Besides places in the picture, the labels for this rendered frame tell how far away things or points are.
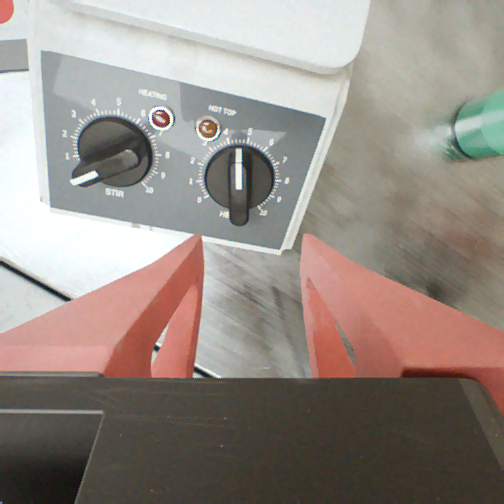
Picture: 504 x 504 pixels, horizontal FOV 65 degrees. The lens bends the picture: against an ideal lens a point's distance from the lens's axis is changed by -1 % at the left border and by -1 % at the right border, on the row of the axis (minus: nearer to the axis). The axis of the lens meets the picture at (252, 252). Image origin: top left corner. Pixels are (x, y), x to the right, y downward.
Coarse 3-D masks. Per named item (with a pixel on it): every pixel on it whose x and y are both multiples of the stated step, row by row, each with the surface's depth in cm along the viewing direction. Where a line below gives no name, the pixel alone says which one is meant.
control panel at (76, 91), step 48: (48, 96) 16; (96, 96) 16; (144, 96) 16; (192, 96) 16; (240, 96) 16; (48, 144) 17; (192, 144) 17; (240, 144) 17; (288, 144) 17; (96, 192) 19; (144, 192) 19; (192, 192) 19; (288, 192) 19; (240, 240) 21
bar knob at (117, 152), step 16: (96, 128) 17; (112, 128) 17; (128, 128) 17; (80, 144) 17; (96, 144) 17; (112, 144) 17; (128, 144) 16; (144, 144) 17; (80, 160) 17; (96, 160) 16; (112, 160) 16; (128, 160) 16; (144, 160) 17; (80, 176) 16; (96, 176) 16; (112, 176) 16; (128, 176) 18; (144, 176) 18
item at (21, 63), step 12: (24, 0) 19; (0, 36) 20; (12, 36) 20; (24, 36) 20; (0, 48) 20; (12, 48) 20; (24, 48) 20; (0, 60) 20; (12, 60) 20; (24, 60) 21; (0, 72) 21
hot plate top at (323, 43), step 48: (48, 0) 13; (96, 0) 13; (144, 0) 13; (192, 0) 13; (240, 0) 14; (288, 0) 14; (336, 0) 14; (240, 48) 14; (288, 48) 14; (336, 48) 14
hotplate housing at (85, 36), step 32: (32, 0) 15; (32, 32) 15; (64, 32) 15; (96, 32) 15; (128, 32) 15; (160, 32) 15; (32, 64) 16; (128, 64) 15; (160, 64) 16; (192, 64) 16; (224, 64) 16; (256, 64) 16; (352, 64) 17; (32, 96) 16; (256, 96) 16; (288, 96) 16; (320, 96) 16; (320, 160) 18; (128, 224) 20
